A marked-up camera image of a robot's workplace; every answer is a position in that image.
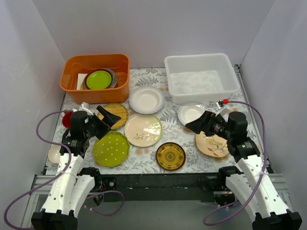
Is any white deep plate left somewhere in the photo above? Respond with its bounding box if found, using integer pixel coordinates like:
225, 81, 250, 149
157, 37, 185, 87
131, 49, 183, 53
129, 86, 165, 115

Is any white deep plate right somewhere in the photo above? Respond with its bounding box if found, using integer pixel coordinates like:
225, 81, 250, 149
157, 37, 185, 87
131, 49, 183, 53
177, 102, 206, 126

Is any floral table cloth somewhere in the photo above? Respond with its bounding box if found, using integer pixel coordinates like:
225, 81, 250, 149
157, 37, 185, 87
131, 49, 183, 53
45, 68, 269, 175

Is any white plastic bin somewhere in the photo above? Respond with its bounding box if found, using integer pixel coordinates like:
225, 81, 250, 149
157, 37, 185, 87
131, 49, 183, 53
164, 53, 240, 104

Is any white card in bin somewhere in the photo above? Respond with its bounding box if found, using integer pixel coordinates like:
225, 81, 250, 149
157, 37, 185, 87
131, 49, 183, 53
76, 73, 87, 90

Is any orange plastic bin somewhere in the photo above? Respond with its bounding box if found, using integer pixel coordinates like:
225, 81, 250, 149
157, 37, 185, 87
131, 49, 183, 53
59, 54, 130, 104

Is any stack of dark plates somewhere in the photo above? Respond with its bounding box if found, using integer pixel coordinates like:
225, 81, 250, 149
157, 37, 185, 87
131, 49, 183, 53
83, 68, 118, 90

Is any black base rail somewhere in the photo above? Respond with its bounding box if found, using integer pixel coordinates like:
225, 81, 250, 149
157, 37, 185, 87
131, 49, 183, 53
90, 173, 235, 206

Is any black mug red inside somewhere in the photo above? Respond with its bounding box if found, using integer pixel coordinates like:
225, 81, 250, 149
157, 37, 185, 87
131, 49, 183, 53
62, 111, 73, 128

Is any cream plate with bird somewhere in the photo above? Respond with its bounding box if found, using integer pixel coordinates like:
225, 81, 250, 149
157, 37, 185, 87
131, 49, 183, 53
195, 132, 229, 158

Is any white deep plate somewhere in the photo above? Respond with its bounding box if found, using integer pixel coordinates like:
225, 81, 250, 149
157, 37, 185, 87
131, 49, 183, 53
177, 102, 206, 126
129, 86, 165, 115

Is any yellow black patterned plate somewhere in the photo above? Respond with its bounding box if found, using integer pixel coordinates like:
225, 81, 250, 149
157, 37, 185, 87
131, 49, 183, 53
155, 142, 186, 171

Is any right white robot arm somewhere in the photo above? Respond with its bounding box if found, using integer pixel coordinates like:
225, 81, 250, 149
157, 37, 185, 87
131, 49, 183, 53
185, 111, 302, 230

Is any lime green round plate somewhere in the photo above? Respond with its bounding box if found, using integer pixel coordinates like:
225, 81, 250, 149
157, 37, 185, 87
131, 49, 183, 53
85, 70, 112, 90

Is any round bamboo mat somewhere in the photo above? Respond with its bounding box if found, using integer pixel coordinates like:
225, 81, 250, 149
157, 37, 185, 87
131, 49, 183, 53
103, 103, 129, 130

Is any cream plate with twig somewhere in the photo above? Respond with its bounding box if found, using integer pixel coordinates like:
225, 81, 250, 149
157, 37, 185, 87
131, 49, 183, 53
124, 114, 163, 148

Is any green dotted scalloped plate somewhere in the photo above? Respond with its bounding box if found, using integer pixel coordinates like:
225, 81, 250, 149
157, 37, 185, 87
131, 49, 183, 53
93, 131, 130, 167

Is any small cream dish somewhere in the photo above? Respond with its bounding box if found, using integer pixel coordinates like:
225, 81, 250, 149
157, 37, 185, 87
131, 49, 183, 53
48, 145, 61, 164

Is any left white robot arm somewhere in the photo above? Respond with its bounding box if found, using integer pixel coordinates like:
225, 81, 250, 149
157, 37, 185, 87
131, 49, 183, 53
31, 106, 120, 230

